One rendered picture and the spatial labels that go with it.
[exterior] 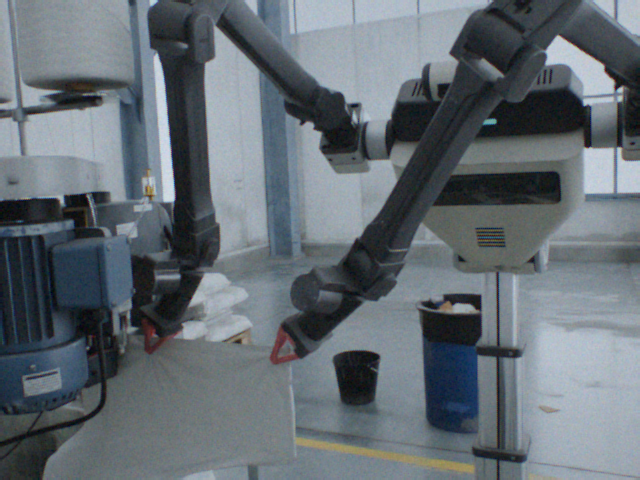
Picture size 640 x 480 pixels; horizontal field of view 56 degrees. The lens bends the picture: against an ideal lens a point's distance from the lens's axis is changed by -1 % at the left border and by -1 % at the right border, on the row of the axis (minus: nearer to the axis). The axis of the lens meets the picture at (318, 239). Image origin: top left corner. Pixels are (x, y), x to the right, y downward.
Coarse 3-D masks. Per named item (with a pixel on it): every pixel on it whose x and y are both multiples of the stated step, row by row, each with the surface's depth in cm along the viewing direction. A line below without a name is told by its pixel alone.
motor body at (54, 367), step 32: (0, 224) 78; (32, 224) 76; (64, 224) 79; (0, 256) 75; (32, 256) 76; (0, 288) 75; (32, 288) 77; (0, 320) 74; (32, 320) 77; (64, 320) 81; (0, 352) 76; (32, 352) 77; (64, 352) 79; (0, 384) 75; (32, 384) 76; (64, 384) 79
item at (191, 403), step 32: (128, 352) 118; (160, 352) 115; (192, 352) 112; (224, 352) 109; (256, 352) 106; (288, 352) 103; (128, 384) 119; (160, 384) 116; (192, 384) 113; (224, 384) 109; (256, 384) 106; (288, 384) 104; (96, 416) 124; (128, 416) 120; (160, 416) 117; (192, 416) 114; (224, 416) 110; (256, 416) 107; (288, 416) 104; (64, 448) 125; (96, 448) 122; (128, 448) 119; (160, 448) 116; (192, 448) 114; (224, 448) 111; (256, 448) 108; (288, 448) 105
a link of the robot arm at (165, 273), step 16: (208, 240) 106; (144, 256) 103; (160, 256) 104; (176, 256) 106; (192, 256) 109; (208, 256) 106; (144, 272) 103; (160, 272) 102; (176, 272) 105; (144, 288) 103; (160, 288) 103; (176, 288) 106
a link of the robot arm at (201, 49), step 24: (192, 24) 85; (168, 48) 91; (192, 48) 87; (168, 72) 91; (192, 72) 91; (168, 96) 94; (192, 96) 93; (168, 120) 96; (192, 120) 95; (192, 144) 97; (192, 168) 99; (192, 192) 101; (192, 216) 103; (192, 240) 105
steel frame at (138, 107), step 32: (128, 0) 658; (256, 0) 937; (288, 0) 946; (288, 32) 946; (128, 96) 653; (128, 128) 683; (288, 128) 948; (128, 160) 684; (160, 160) 682; (288, 160) 949; (128, 192) 684; (160, 192) 683; (288, 192) 969; (288, 224) 978; (288, 256) 966
